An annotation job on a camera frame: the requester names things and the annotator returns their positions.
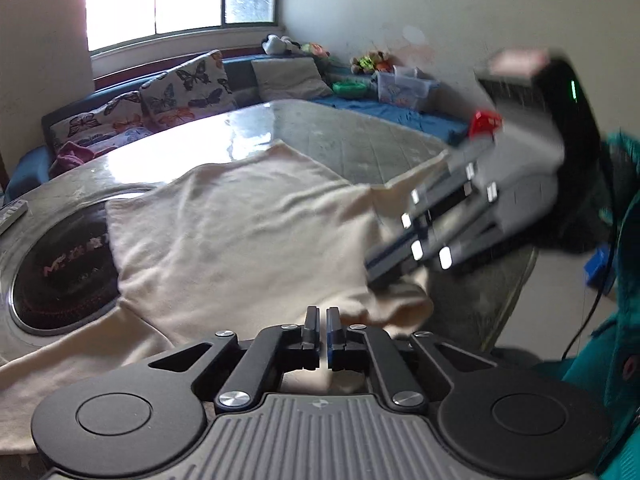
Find person's teal jacket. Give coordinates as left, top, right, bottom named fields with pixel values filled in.
left=530, top=129, right=640, bottom=480

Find grey cushion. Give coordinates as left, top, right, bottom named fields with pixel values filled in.
left=250, top=57, right=334, bottom=102

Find blue corner sofa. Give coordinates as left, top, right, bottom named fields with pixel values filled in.
left=0, top=52, right=473, bottom=196

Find black cable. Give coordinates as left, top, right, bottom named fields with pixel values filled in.
left=561, top=217, right=621, bottom=362

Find white plush toy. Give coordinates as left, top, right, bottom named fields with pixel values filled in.
left=261, top=34, right=302, bottom=57

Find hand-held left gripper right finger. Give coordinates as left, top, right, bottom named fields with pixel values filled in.
left=326, top=305, right=497, bottom=410

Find red plastic toy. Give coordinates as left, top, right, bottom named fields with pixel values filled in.
left=469, top=109, right=504, bottom=139

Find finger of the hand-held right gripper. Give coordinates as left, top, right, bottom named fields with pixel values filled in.
left=364, top=199, right=508, bottom=292
left=400, top=139, right=502, bottom=235

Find grey remote control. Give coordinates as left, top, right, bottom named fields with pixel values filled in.
left=0, top=200, right=29, bottom=235

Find clear plastic storage box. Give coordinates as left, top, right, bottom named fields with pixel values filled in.
left=374, top=65, right=442, bottom=112

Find round black inset cooktop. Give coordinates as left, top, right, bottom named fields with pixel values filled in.
left=9, top=191, right=157, bottom=335

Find blue plastic part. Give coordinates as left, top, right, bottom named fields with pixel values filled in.
left=584, top=244, right=617, bottom=297

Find plush toys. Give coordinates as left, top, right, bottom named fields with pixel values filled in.
left=349, top=51, right=395, bottom=75

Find pink cloth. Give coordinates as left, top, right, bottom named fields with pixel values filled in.
left=49, top=141, right=97, bottom=177

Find cream knitted garment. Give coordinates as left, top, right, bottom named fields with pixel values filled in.
left=0, top=139, right=453, bottom=453

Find green bowl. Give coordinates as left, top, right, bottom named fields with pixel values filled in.
left=332, top=79, right=367, bottom=99

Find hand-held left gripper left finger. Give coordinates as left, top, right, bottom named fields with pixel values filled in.
left=148, top=305, right=321, bottom=410

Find butterfly print cushion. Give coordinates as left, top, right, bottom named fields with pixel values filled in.
left=139, top=50, right=238, bottom=122
left=49, top=91, right=157, bottom=157

